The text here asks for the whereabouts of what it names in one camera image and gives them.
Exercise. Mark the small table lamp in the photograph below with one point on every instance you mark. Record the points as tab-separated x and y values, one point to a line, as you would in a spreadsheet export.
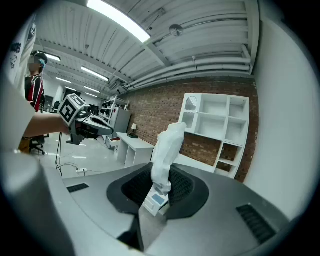
134	127

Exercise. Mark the person's white t-shirt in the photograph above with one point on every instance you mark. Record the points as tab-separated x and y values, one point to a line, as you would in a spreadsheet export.
17	87

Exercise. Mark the row of ceiling strip lights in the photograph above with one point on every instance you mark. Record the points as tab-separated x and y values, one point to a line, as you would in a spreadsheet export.
120	21

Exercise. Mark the person's left forearm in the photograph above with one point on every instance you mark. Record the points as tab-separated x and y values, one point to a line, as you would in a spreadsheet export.
45	126

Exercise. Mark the white cloth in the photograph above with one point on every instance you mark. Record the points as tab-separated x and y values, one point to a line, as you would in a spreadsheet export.
167	150

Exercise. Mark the white desk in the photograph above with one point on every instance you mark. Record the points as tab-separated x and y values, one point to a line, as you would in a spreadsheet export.
136	147

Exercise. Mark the black office chair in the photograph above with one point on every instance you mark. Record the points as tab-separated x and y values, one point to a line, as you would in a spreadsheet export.
37	146

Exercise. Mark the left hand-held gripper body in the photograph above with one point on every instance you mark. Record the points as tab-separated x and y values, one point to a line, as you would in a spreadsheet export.
68	110

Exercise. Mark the metal storage rack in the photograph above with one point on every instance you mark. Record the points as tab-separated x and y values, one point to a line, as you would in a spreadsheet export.
115	101

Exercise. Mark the round ceiling fixture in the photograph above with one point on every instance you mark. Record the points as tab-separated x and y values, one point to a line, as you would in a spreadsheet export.
176	30

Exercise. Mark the white ceiling pipes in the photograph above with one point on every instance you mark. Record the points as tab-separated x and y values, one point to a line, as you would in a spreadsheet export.
200	66

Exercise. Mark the grey metal cabinet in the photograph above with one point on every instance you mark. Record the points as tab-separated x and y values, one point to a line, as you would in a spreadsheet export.
121	120

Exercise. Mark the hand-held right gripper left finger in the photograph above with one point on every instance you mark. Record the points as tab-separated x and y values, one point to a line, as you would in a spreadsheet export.
100	200

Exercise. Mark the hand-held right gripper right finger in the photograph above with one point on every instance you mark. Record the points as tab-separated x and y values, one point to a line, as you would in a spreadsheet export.
212	212

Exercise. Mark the white power strip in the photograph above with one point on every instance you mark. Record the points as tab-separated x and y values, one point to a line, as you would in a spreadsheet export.
81	170

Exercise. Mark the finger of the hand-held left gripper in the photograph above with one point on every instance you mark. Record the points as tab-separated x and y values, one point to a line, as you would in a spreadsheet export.
101	126

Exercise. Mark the white open shelf unit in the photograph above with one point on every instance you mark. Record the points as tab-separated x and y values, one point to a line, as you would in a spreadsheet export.
217	117

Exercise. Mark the black box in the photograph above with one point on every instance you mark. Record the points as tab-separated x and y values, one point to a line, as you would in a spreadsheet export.
132	135

